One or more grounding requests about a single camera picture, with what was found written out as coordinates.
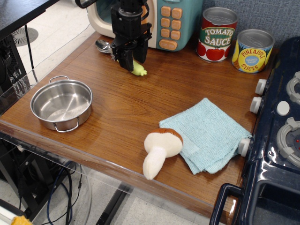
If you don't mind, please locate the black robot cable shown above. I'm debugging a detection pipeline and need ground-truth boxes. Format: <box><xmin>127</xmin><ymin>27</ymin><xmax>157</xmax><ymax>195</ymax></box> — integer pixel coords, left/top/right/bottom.
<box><xmin>75</xmin><ymin>0</ymin><xmax>99</xmax><ymax>9</ymax></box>

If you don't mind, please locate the dark blue toy stove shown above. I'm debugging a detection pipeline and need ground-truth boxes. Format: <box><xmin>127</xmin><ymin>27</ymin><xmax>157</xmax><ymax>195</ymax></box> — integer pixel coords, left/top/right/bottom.
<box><xmin>210</xmin><ymin>37</ymin><xmax>300</xmax><ymax>225</ymax></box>

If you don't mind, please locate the white stove knob back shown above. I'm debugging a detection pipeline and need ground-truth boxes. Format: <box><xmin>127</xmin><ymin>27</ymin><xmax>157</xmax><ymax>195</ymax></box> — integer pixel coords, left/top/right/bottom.
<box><xmin>255</xmin><ymin>79</ymin><xmax>267</xmax><ymax>95</ymax></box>

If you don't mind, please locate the stainless steel pot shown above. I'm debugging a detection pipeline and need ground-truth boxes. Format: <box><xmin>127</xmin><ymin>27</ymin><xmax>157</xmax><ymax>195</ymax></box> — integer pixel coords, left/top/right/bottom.
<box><xmin>30</xmin><ymin>75</ymin><xmax>93</xmax><ymax>133</ymax></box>

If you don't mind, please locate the white stove knob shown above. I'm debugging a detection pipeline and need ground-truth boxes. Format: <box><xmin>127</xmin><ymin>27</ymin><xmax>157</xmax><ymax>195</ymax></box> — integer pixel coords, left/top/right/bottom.
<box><xmin>237</xmin><ymin>138</ymin><xmax>251</xmax><ymax>157</ymax></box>
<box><xmin>250</xmin><ymin>97</ymin><xmax>262</xmax><ymax>114</ymax></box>
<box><xmin>255</xmin><ymin>79</ymin><xmax>267</xmax><ymax>95</ymax></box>

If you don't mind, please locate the pineapple slices can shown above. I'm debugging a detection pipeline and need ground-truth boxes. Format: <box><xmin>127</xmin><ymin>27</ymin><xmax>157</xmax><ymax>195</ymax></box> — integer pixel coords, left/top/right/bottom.
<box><xmin>232</xmin><ymin>29</ymin><xmax>275</xmax><ymax>74</ymax></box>

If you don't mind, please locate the blue cable under table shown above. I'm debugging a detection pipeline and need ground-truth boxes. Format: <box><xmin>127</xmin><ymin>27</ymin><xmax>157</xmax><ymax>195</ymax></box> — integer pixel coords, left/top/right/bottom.
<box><xmin>46</xmin><ymin>164</ymin><xmax>83</xmax><ymax>225</ymax></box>

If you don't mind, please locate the white stove knob middle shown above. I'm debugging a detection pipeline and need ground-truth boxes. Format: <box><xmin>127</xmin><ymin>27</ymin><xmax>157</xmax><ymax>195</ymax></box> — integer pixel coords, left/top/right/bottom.
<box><xmin>250</xmin><ymin>97</ymin><xmax>262</xmax><ymax>114</ymax></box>

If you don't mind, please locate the plush mushroom toy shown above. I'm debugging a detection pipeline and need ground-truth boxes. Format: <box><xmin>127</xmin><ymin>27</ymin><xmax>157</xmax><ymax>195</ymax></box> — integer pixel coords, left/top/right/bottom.
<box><xmin>142</xmin><ymin>128</ymin><xmax>183</xmax><ymax>180</ymax></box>

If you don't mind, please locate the black desk at left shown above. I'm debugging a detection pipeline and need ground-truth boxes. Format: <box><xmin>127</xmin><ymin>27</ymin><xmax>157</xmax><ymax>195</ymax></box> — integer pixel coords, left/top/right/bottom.
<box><xmin>0</xmin><ymin>0</ymin><xmax>57</xmax><ymax>94</ymax></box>

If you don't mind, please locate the green handled metal spoon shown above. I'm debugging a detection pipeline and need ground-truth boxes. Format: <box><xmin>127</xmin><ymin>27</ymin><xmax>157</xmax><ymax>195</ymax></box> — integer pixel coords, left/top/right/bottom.
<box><xmin>95</xmin><ymin>40</ymin><xmax>147</xmax><ymax>76</ymax></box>

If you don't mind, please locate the white stove knob front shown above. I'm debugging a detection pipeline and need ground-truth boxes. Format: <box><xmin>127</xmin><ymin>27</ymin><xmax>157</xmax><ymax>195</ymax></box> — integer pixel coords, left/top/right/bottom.
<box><xmin>237</xmin><ymin>138</ymin><xmax>251</xmax><ymax>157</ymax></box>

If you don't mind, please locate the light blue cloth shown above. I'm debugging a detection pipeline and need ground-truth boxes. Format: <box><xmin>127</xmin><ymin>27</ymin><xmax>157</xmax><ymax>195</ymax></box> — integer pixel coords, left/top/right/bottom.
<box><xmin>159</xmin><ymin>98</ymin><xmax>252</xmax><ymax>175</ymax></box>

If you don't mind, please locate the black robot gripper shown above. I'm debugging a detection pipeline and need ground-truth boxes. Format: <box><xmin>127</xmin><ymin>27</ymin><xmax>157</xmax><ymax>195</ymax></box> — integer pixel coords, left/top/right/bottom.
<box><xmin>111</xmin><ymin>4</ymin><xmax>152</xmax><ymax>72</ymax></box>

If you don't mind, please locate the black cable under table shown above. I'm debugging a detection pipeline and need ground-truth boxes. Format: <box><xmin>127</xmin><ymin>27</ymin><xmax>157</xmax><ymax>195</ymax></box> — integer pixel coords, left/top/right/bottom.
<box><xmin>42</xmin><ymin>164</ymin><xmax>83</xmax><ymax>225</ymax></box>

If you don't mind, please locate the tomato sauce can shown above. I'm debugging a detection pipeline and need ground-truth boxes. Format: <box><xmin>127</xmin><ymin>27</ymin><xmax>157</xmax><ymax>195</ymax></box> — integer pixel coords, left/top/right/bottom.
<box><xmin>196</xmin><ymin>7</ymin><xmax>239</xmax><ymax>62</ymax></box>

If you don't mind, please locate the toy microwave oven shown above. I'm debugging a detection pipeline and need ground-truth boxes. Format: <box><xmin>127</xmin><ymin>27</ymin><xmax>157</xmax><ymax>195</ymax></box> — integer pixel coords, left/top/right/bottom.
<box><xmin>87</xmin><ymin>0</ymin><xmax>203</xmax><ymax>52</ymax></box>

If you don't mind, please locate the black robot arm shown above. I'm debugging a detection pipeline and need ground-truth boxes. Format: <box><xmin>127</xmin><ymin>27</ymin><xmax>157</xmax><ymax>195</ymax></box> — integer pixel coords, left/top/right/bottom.
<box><xmin>111</xmin><ymin>0</ymin><xmax>152</xmax><ymax>71</ymax></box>

